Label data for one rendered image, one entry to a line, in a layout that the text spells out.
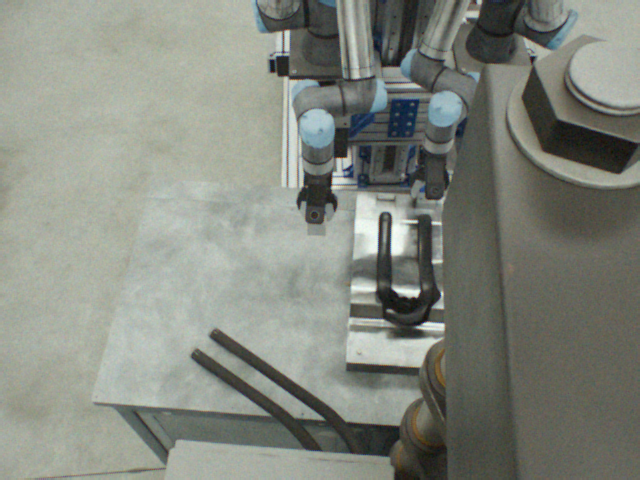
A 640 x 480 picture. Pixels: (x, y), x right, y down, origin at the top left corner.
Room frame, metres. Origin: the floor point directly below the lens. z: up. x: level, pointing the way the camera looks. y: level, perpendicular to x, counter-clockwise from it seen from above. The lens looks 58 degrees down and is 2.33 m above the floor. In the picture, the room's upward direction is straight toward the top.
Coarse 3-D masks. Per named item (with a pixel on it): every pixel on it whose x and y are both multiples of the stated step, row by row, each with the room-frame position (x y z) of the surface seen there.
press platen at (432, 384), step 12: (432, 348) 0.33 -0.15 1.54; (444, 348) 0.33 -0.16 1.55; (432, 360) 0.31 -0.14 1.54; (420, 372) 0.31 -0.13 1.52; (432, 372) 0.30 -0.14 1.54; (420, 384) 0.29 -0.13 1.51; (432, 384) 0.28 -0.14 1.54; (444, 384) 0.28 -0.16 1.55; (432, 396) 0.27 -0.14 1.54; (444, 396) 0.27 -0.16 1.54; (432, 408) 0.26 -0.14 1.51; (444, 408) 0.25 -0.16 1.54; (444, 420) 0.24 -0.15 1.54; (444, 432) 0.23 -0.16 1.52
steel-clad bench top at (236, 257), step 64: (192, 192) 1.14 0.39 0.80; (256, 192) 1.14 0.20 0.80; (192, 256) 0.92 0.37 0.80; (256, 256) 0.92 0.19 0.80; (320, 256) 0.92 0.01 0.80; (128, 320) 0.72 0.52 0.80; (192, 320) 0.72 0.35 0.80; (256, 320) 0.72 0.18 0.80; (320, 320) 0.72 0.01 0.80; (128, 384) 0.54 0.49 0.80; (192, 384) 0.54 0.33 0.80; (256, 384) 0.55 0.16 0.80; (320, 384) 0.55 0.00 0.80; (384, 384) 0.55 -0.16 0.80
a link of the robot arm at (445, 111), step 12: (444, 96) 1.08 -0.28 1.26; (456, 96) 1.08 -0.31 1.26; (432, 108) 1.05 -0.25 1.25; (444, 108) 1.04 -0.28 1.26; (456, 108) 1.04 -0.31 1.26; (432, 120) 1.04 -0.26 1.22; (444, 120) 1.03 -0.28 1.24; (456, 120) 1.04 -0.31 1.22; (432, 132) 1.04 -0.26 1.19; (444, 132) 1.03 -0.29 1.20
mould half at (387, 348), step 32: (416, 224) 0.97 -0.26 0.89; (352, 256) 0.87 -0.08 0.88; (416, 256) 0.87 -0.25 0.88; (352, 288) 0.75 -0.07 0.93; (416, 288) 0.75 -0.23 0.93; (352, 320) 0.69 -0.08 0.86; (384, 320) 0.69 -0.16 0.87; (352, 352) 0.61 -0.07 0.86; (384, 352) 0.61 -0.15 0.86; (416, 352) 0.61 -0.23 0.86
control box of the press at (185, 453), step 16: (176, 448) 0.22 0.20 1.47; (192, 448) 0.22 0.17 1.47; (208, 448) 0.22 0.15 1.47; (224, 448) 0.22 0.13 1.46; (240, 448) 0.22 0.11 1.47; (256, 448) 0.22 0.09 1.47; (272, 448) 0.22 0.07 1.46; (176, 464) 0.20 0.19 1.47; (192, 464) 0.20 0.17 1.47; (208, 464) 0.20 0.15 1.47; (224, 464) 0.20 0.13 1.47; (240, 464) 0.20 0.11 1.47; (256, 464) 0.20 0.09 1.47; (272, 464) 0.20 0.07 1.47; (288, 464) 0.20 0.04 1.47; (304, 464) 0.20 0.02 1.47; (320, 464) 0.20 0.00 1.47; (336, 464) 0.20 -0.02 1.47; (352, 464) 0.20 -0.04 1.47; (368, 464) 0.20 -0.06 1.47; (384, 464) 0.20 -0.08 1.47
